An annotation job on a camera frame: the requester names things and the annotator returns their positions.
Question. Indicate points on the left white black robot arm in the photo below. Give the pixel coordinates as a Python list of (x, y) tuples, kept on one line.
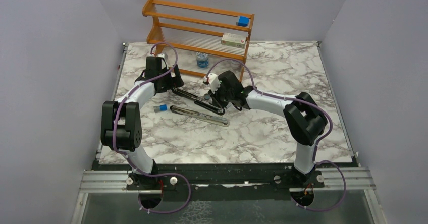
[(121, 128)]

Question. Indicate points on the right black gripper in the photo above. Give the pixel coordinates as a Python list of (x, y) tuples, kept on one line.
[(215, 100)]

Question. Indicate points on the blue grey small cylinder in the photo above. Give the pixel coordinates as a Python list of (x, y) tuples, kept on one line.
[(160, 108)]

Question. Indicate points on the blue white plastic jar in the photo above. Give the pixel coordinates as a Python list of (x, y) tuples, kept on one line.
[(202, 59)]

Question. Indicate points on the blue box on shelf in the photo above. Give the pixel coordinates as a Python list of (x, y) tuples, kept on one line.
[(243, 21)]

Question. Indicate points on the aluminium frame rail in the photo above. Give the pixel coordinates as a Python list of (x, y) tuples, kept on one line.
[(357, 178)]

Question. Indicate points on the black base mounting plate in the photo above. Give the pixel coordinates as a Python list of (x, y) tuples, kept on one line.
[(224, 182)]

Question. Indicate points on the orange wooden shelf rack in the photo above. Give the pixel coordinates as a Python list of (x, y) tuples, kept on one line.
[(195, 28)]

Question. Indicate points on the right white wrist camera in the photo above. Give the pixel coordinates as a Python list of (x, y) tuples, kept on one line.
[(213, 81)]

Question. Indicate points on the clear plastic jar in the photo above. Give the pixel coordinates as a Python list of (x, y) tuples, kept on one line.
[(235, 65)]

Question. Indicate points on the black stapler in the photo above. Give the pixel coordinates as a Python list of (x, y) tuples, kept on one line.
[(199, 101)]

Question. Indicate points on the white green staples carton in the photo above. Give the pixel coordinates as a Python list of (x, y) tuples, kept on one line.
[(233, 40)]

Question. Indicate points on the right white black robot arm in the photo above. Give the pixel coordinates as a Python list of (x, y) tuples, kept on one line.
[(304, 119)]

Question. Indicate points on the silver chrome stapler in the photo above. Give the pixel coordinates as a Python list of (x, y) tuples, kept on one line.
[(200, 116)]

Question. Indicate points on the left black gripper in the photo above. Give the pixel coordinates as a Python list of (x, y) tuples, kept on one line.
[(174, 81)]

